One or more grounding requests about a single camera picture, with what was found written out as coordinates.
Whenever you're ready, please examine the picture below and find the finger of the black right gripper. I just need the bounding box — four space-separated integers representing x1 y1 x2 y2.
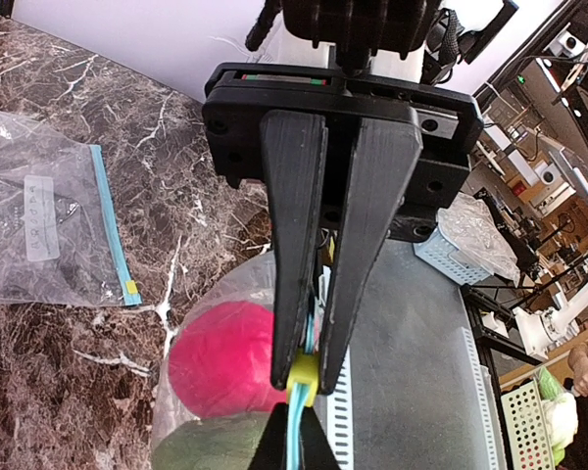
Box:
260 110 326 390
318 117 422 395

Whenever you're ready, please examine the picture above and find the red toy apple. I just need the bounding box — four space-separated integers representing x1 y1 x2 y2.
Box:
168 301 286 419

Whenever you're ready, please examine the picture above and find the green toy avocado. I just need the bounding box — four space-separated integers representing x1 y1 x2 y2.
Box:
151 412 270 470

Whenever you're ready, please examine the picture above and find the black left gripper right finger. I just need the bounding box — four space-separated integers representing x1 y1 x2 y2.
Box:
297 407 340 470

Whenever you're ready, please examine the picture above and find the white slotted cable duct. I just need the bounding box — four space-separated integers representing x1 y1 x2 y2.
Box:
326 327 507 469

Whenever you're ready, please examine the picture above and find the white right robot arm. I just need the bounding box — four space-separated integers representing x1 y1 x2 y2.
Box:
202 1 517 395

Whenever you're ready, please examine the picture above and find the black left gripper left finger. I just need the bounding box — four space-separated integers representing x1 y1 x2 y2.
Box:
251 402 289 470

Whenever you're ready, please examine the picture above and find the clear zip bag blue zipper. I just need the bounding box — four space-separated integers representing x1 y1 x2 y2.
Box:
0 112 142 307

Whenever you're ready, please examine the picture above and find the white perforated bin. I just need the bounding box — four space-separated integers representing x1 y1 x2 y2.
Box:
501 377 564 470

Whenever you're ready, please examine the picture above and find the white small robot arm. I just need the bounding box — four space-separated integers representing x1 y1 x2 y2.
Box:
326 241 588 469

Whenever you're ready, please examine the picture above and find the clear zip bag yellow slider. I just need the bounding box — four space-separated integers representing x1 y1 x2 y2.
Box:
151 254 295 469

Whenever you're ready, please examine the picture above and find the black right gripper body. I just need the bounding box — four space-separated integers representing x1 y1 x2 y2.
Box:
202 63 484 243

